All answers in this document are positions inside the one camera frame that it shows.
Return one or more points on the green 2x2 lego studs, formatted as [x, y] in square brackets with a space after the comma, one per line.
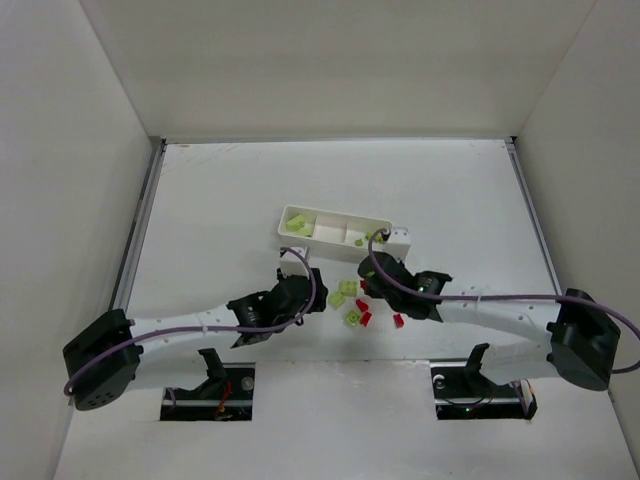
[349, 288]

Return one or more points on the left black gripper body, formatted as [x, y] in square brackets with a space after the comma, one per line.
[258, 336]

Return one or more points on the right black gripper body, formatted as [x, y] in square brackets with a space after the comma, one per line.
[375, 284]

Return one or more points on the green square lego lower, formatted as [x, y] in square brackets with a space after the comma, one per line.
[352, 318]

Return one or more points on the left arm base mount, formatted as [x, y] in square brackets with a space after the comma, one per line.
[225, 394]

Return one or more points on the white three-compartment tray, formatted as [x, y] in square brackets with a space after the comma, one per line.
[333, 235]

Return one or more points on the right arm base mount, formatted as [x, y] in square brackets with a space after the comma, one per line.
[462, 393]

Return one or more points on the red lego block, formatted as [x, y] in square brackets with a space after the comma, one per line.
[398, 321]

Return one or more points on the green 2x3 lego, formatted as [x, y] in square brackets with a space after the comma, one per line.
[296, 223]
[304, 232]

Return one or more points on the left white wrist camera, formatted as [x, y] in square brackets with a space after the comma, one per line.
[290, 264]

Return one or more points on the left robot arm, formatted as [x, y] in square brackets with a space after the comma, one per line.
[116, 354]

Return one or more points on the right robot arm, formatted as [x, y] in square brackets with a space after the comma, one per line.
[570, 339]

